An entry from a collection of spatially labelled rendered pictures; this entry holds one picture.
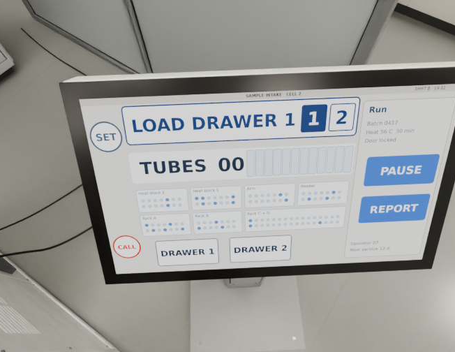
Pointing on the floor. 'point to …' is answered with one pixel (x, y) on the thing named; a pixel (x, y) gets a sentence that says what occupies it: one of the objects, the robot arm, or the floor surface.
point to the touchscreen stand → (245, 315)
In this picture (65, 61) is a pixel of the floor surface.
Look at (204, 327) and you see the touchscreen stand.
